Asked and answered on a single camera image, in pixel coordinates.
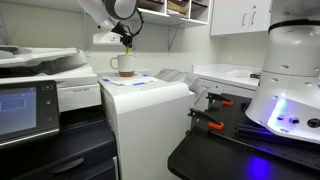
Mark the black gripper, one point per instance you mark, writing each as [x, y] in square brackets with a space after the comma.
[125, 34]

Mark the small yellow object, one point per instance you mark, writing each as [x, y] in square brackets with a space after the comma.
[128, 50]

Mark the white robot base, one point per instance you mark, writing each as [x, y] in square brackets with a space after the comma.
[287, 99]

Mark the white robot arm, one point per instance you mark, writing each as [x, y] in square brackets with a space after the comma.
[108, 14]

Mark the white brown ceramic cup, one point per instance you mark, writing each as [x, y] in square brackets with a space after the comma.
[124, 64]

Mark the white paper sheet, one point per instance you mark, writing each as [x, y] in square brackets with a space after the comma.
[127, 81]

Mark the blue tape strip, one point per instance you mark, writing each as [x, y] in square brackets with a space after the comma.
[139, 83]

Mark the white printer finisher unit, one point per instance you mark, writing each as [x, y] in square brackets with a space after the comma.
[148, 121]

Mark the left black orange clamp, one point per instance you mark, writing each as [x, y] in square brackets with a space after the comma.
[217, 97]

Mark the black orange clamp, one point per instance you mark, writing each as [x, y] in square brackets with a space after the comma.
[197, 115]
[217, 97]

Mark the large office copier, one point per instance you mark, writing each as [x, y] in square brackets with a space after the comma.
[84, 148]

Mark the copier touchscreen panel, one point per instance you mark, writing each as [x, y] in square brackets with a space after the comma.
[28, 111]

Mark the right black orange clamp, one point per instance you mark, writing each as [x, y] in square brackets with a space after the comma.
[197, 115]

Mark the white countertop with drawers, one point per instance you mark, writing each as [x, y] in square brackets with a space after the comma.
[225, 78]

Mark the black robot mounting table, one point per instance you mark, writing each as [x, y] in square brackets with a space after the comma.
[242, 150]

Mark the white open wall shelf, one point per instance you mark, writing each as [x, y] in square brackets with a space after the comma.
[180, 13]

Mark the white wall cabinet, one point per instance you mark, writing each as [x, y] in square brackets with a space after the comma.
[240, 16]

